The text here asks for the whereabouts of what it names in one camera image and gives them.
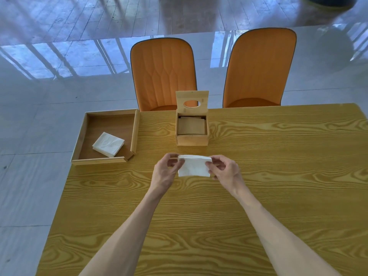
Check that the orange smooth chair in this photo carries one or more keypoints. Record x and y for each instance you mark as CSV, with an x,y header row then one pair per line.
x,y
258,68

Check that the stack of white napkins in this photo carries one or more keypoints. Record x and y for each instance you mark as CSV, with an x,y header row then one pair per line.
x,y
108,144

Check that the person's left forearm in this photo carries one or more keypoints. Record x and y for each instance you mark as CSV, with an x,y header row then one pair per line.
x,y
126,238

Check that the wooden tray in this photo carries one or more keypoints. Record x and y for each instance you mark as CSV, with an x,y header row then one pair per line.
x,y
105,137

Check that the wooden tissue box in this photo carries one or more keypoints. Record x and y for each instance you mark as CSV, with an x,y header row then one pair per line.
x,y
192,119

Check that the person's left hand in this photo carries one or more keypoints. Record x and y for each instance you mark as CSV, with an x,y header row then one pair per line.
x,y
162,173

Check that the orange quilted chair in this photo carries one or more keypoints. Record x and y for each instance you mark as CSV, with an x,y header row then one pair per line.
x,y
164,73

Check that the person's right thumb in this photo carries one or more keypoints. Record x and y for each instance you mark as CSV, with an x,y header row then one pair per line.
x,y
213,166

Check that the person's left thumb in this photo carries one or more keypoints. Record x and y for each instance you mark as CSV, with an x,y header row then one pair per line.
x,y
176,162

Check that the person's right hand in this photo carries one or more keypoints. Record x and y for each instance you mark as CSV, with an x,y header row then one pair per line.
x,y
228,173

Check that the white napkin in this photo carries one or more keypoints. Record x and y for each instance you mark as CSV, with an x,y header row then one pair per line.
x,y
194,166

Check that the dark round planter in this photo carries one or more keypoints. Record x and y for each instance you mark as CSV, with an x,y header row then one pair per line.
x,y
330,1

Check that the brown napkins in box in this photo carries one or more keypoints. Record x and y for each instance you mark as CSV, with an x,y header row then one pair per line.
x,y
191,125

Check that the person's right forearm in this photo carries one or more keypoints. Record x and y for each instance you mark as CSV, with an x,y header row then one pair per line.
x,y
276,235

